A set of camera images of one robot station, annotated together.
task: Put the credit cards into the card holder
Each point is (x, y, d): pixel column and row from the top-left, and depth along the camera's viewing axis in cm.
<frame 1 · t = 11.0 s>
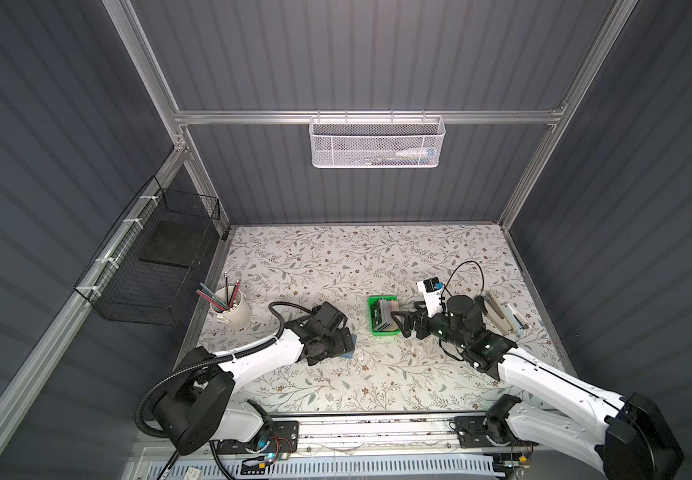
left hand: (343, 348, 86), fingers open
right hand: (407, 311, 80), fingers open
green plastic card tray: (371, 299, 99), point 2 cm above the table
stack of cards: (382, 319, 91), point 5 cm above the table
white pencil cup: (238, 314, 88), point 9 cm above the table
beige black stapler: (494, 309, 100), on the table
red pencil: (235, 294, 91), point 10 cm above the table
green pencil: (214, 295, 90), point 11 cm above the table

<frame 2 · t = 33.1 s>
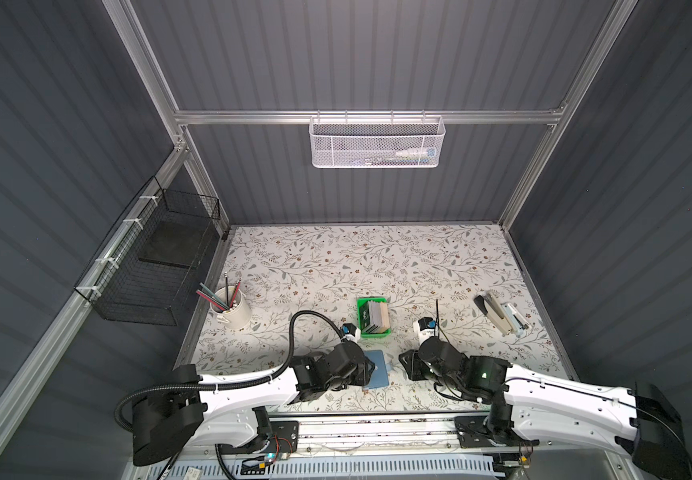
left hand: (374, 367, 79), fingers open
right hand: (401, 362, 78), fingers closed
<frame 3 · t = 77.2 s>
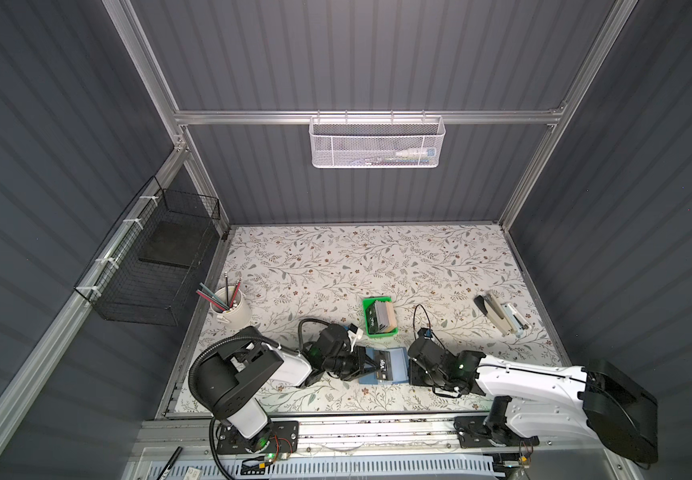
left hand: (383, 369, 82), fingers closed
right hand: (408, 375, 84), fingers closed
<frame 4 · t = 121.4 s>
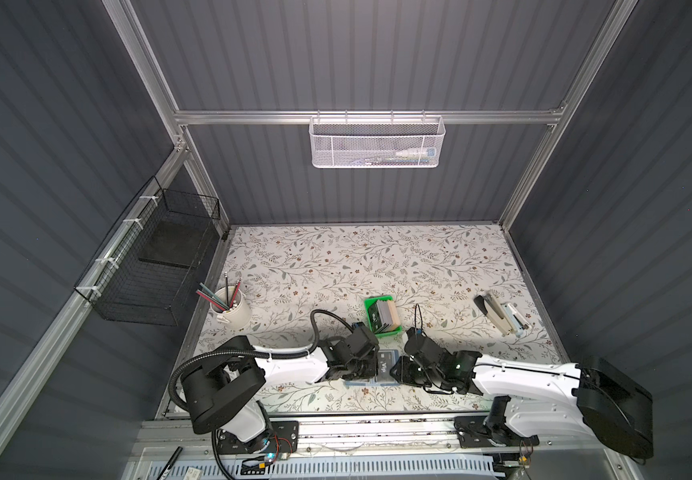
left hand: (382, 370, 83), fingers closed
right hand: (392, 376, 81), fingers closed
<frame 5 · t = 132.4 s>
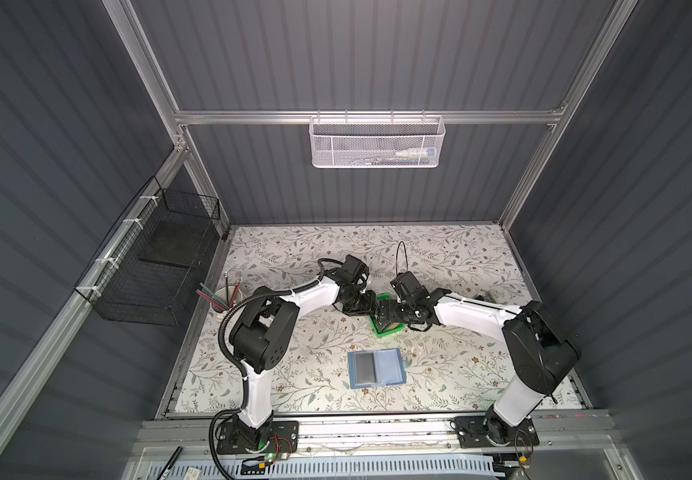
left hand: (377, 311, 92), fingers closed
right hand: (393, 314, 92), fingers open
